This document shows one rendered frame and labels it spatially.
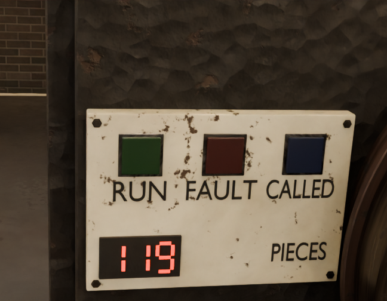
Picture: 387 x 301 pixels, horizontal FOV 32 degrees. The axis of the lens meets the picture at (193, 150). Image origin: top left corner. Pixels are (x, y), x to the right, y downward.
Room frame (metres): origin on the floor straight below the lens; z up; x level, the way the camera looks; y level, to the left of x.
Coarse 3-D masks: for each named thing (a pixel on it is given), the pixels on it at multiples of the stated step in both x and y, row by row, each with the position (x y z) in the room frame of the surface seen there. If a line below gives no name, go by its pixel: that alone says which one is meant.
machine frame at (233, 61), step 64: (64, 0) 0.70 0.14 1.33; (128, 0) 0.63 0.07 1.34; (192, 0) 0.64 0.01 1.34; (256, 0) 0.65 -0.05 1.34; (320, 0) 0.66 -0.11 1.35; (384, 0) 0.67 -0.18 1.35; (64, 64) 0.70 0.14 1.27; (128, 64) 0.63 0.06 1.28; (192, 64) 0.64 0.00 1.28; (256, 64) 0.65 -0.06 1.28; (320, 64) 0.66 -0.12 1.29; (384, 64) 0.68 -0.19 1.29; (64, 128) 0.70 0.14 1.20; (64, 192) 0.70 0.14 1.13; (64, 256) 0.70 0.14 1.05
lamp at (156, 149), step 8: (128, 144) 0.60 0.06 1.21; (136, 144) 0.61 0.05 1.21; (144, 144) 0.61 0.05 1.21; (152, 144) 0.61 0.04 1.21; (160, 144) 0.61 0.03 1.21; (128, 152) 0.60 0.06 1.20; (136, 152) 0.61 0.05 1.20; (144, 152) 0.61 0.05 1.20; (152, 152) 0.61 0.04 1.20; (160, 152) 0.61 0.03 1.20; (128, 160) 0.60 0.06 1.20; (136, 160) 0.61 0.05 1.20; (144, 160) 0.61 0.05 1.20; (152, 160) 0.61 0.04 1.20; (128, 168) 0.60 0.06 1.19; (136, 168) 0.61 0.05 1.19; (144, 168) 0.61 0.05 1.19; (152, 168) 0.61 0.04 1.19
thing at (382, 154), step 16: (384, 128) 0.68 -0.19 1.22; (384, 144) 0.66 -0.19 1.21; (368, 160) 0.67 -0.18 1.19; (384, 160) 0.58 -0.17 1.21; (368, 176) 0.59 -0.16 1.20; (352, 192) 0.67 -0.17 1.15; (368, 192) 0.58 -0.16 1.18; (352, 208) 0.66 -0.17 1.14; (368, 208) 0.58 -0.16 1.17; (352, 224) 0.58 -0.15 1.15; (352, 240) 0.58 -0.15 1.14; (352, 256) 0.58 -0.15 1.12; (352, 272) 0.58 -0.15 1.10; (352, 288) 0.58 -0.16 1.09
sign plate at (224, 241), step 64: (128, 128) 0.61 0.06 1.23; (192, 128) 0.62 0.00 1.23; (256, 128) 0.63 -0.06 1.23; (320, 128) 0.64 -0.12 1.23; (128, 192) 0.61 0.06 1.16; (192, 192) 0.62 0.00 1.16; (256, 192) 0.63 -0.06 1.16; (320, 192) 0.64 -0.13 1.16; (128, 256) 0.61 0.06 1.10; (192, 256) 0.62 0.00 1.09; (256, 256) 0.63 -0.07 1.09; (320, 256) 0.65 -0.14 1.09
